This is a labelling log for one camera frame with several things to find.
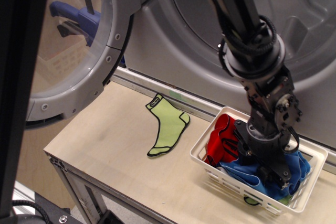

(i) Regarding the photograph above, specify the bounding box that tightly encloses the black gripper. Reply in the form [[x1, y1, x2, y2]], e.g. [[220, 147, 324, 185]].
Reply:
[[234, 120, 291, 189]]

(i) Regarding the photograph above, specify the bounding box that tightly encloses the white plastic laundry basket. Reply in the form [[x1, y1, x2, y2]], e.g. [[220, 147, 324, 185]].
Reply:
[[190, 107, 328, 215]]

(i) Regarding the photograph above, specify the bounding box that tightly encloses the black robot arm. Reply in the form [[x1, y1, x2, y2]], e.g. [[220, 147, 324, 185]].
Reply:
[[210, 0, 302, 188]]

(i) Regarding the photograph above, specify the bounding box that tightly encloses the grey toy washing machine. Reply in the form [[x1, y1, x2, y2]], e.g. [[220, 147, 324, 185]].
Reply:
[[109, 0, 336, 175]]

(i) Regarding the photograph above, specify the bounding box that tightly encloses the grey round machine door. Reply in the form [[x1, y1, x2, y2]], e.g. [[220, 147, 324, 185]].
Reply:
[[26, 0, 146, 129]]

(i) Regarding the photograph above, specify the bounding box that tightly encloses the light blue felt cloth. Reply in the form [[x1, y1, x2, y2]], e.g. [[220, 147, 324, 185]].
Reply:
[[216, 151, 311, 201]]

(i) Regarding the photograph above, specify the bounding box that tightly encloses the green sock in basket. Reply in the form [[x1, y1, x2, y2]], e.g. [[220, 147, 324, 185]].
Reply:
[[244, 195, 292, 206]]

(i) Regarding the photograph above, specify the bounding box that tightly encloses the red felt shirt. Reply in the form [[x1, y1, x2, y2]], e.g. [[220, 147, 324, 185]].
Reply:
[[204, 114, 239, 167]]

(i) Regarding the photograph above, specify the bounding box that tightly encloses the green felt sock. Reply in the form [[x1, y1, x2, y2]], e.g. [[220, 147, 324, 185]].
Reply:
[[146, 93, 191, 157]]

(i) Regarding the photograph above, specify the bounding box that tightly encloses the blue bar clamp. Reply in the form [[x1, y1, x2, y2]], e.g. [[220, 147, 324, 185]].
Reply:
[[49, 1, 101, 47]]

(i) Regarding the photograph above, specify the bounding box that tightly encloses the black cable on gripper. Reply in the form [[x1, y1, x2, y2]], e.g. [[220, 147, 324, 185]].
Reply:
[[285, 126, 300, 154]]

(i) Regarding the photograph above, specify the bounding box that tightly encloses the aluminium table frame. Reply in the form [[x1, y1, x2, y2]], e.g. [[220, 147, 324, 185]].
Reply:
[[46, 151, 173, 223]]

